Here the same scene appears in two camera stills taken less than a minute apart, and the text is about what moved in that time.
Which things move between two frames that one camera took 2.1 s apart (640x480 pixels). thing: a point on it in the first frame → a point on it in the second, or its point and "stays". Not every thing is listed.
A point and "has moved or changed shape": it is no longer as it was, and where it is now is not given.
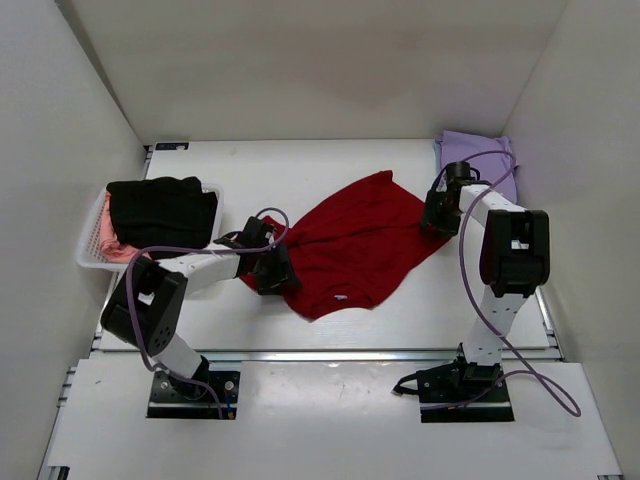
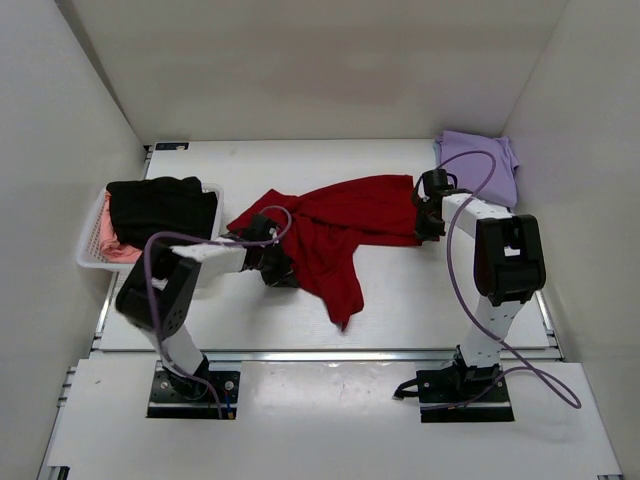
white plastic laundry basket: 89,251 stays
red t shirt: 352,251 has moved or changed shape
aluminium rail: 338,356 stays
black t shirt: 163,212 stays
